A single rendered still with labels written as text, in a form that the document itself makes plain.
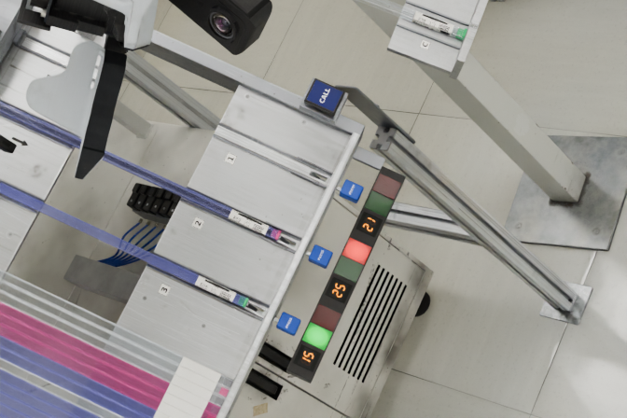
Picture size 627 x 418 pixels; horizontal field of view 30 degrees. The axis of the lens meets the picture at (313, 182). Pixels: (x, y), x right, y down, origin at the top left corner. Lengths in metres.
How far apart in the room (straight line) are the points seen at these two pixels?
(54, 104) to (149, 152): 1.48
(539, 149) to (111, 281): 0.84
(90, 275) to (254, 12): 1.40
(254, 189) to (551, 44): 1.12
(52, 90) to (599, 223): 1.68
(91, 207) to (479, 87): 0.79
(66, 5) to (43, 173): 1.00
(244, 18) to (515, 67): 1.94
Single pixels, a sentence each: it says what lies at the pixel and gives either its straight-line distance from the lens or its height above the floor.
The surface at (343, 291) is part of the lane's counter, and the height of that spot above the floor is 0.65.
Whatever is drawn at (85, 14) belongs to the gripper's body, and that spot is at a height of 1.51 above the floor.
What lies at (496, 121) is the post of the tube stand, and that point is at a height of 0.33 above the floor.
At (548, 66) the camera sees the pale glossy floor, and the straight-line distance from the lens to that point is 2.66.
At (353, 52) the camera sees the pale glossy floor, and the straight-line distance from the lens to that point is 3.06.
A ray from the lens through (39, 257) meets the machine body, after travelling 2.39.
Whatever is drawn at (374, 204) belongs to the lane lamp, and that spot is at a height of 0.66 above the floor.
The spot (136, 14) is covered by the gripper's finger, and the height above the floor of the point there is 1.54.
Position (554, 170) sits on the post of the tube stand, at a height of 0.12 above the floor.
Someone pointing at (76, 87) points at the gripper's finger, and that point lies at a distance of 0.81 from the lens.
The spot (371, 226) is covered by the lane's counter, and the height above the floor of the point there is 0.66.
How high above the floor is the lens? 1.87
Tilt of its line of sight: 41 degrees down
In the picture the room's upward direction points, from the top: 52 degrees counter-clockwise
